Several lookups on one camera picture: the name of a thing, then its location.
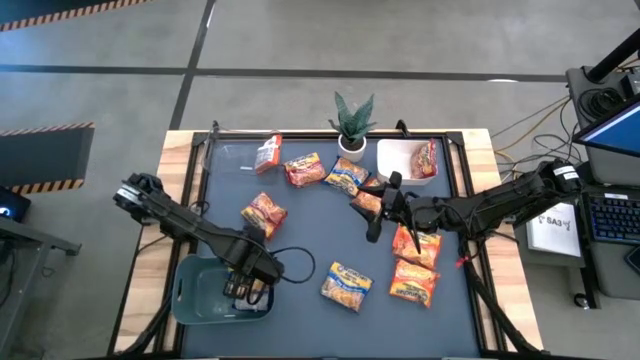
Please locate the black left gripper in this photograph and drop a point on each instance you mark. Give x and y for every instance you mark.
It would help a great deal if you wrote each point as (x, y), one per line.
(255, 264)

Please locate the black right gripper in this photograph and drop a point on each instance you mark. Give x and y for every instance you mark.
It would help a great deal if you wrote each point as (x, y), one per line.
(425, 215)

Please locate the orange chicken ramen pack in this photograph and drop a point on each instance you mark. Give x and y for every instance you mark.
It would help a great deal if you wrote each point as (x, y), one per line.
(264, 215)
(414, 284)
(425, 250)
(268, 155)
(365, 202)

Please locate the red roast beef ramen pack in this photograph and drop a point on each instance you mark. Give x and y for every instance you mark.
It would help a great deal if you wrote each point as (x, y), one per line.
(304, 170)
(424, 160)

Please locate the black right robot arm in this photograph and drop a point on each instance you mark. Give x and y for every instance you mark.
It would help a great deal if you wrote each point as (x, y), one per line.
(510, 197)

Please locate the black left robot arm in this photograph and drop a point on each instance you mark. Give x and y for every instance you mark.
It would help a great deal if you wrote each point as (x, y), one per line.
(200, 232)

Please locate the teal plastic bin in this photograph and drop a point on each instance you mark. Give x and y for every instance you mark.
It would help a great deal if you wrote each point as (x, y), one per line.
(200, 300)

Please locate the white plastic bin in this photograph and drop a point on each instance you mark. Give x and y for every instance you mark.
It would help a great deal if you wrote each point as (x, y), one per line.
(392, 157)

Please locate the snake plant in white pot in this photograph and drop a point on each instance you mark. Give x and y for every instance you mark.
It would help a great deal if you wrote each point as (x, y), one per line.
(351, 147)

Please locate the red tape tag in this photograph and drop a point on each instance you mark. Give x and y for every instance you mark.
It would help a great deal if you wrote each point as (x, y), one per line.
(459, 261)

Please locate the grey-blue table mat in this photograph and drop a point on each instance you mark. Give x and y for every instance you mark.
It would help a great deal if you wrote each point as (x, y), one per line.
(325, 330)

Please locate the clear plastic bin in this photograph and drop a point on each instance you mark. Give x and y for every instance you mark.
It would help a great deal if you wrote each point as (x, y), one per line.
(230, 157)

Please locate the white paper sign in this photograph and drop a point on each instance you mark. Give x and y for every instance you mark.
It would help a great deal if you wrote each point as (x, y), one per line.
(555, 235)

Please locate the grey metal desk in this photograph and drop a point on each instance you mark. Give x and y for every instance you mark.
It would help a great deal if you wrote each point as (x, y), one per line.
(35, 237)

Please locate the black caster wheel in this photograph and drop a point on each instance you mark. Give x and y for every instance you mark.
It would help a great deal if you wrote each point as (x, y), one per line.
(581, 300)

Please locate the grey equipment cart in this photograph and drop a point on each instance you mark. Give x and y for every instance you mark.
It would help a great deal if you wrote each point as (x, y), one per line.
(612, 170)

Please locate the black backlit keyboard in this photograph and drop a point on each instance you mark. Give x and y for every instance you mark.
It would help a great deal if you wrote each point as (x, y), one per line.
(617, 220)

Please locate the black hazard striped floor mat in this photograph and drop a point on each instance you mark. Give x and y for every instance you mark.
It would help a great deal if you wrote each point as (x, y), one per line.
(30, 10)
(40, 157)

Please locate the black device with blue light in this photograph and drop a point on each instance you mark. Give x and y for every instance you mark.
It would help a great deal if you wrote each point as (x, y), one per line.
(7, 207)

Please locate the monitor with blue screen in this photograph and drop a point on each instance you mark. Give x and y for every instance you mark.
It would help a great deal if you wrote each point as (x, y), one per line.
(620, 132)

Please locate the black diagonal pole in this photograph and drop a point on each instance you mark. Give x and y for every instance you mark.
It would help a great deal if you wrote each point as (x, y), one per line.
(612, 60)

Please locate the black aluminium table frame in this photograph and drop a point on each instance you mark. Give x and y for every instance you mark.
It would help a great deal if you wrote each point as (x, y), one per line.
(310, 134)

